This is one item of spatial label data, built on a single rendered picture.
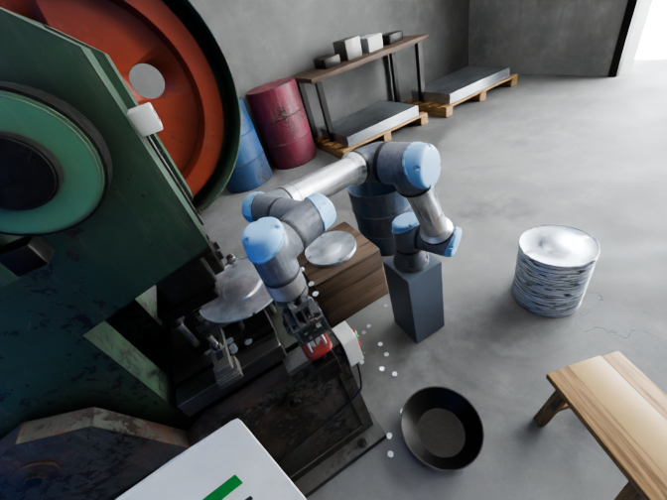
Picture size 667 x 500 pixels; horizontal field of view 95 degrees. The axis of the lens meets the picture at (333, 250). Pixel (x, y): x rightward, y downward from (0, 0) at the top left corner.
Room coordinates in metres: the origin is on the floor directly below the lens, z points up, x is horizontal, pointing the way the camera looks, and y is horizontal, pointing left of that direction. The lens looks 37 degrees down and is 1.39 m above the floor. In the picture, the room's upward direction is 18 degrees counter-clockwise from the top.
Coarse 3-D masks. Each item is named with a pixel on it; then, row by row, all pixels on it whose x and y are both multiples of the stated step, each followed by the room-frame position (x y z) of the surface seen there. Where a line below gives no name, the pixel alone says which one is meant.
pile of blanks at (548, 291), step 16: (528, 272) 0.88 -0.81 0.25; (544, 272) 0.82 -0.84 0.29; (560, 272) 0.78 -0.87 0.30; (576, 272) 0.77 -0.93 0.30; (592, 272) 0.78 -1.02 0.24; (512, 288) 0.99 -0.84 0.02; (528, 288) 0.87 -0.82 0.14; (544, 288) 0.81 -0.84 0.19; (560, 288) 0.78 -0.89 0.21; (576, 288) 0.76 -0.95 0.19; (528, 304) 0.85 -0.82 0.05; (544, 304) 0.80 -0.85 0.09; (560, 304) 0.77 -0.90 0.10; (576, 304) 0.76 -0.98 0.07
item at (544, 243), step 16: (560, 224) 1.01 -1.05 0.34; (528, 240) 0.98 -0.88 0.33; (544, 240) 0.95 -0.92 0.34; (560, 240) 0.92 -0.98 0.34; (576, 240) 0.89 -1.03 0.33; (592, 240) 0.87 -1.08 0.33; (528, 256) 0.89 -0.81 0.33; (544, 256) 0.87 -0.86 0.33; (560, 256) 0.84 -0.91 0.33; (576, 256) 0.81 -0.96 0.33; (592, 256) 0.79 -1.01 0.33
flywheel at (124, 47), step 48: (0, 0) 1.07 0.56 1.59; (48, 0) 1.09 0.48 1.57; (96, 0) 1.12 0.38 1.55; (144, 0) 1.12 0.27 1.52; (96, 48) 1.10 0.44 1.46; (144, 48) 1.14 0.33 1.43; (192, 48) 1.14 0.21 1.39; (192, 96) 1.15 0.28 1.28; (192, 144) 1.13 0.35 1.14; (192, 192) 1.08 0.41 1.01
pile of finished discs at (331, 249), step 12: (324, 240) 1.45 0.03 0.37; (336, 240) 1.40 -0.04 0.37; (348, 240) 1.37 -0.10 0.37; (312, 252) 1.37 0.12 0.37; (324, 252) 1.33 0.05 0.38; (336, 252) 1.30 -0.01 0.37; (348, 252) 1.27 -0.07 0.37; (312, 264) 1.29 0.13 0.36; (324, 264) 1.24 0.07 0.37; (336, 264) 1.22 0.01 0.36
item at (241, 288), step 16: (224, 272) 0.86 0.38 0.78; (240, 272) 0.83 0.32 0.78; (256, 272) 0.81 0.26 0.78; (224, 288) 0.77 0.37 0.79; (240, 288) 0.75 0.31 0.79; (256, 288) 0.72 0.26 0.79; (208, 304) 0.73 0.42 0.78; (224, 304) 0.70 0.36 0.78; (240, 304) 0.68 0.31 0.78; (256, 304) 0.66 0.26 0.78; (208, 320) 0.65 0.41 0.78; (224, 320) 0.63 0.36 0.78
